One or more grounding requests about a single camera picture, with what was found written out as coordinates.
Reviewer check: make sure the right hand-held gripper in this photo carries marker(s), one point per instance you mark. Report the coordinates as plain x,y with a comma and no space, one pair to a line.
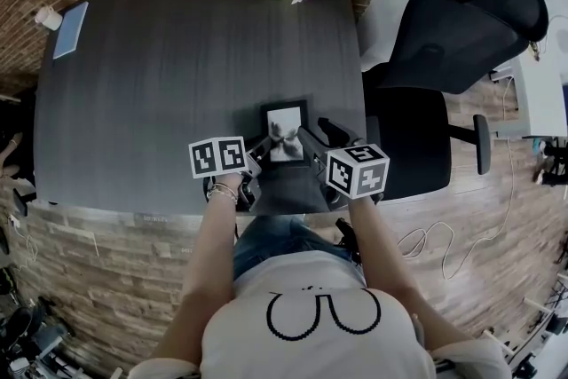
355,171

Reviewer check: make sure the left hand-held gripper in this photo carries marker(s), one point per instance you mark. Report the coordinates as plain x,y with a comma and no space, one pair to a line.
217,157

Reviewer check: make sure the black picture frame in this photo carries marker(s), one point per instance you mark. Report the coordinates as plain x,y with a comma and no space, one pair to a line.
284,107

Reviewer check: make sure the person's left forearm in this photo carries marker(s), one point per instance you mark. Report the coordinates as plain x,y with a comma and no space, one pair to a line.
208,253

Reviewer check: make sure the person's right forearm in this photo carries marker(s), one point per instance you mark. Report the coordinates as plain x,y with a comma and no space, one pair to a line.
390,262

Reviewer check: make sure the blue jeans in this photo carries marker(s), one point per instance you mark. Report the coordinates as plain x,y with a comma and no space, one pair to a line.
275,242

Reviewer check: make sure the black belt device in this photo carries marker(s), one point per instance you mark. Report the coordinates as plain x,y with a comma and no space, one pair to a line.
348,237

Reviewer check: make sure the black office chair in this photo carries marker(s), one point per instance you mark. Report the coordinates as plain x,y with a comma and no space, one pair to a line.
452,40

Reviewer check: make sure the white printed t-shirt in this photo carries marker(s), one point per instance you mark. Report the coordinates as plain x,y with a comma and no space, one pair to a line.
310,324

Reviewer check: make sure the light blue book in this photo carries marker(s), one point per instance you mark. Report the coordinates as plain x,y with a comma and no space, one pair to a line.
70,30

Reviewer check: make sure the white mug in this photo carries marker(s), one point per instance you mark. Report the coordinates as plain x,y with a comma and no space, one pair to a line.
49,18

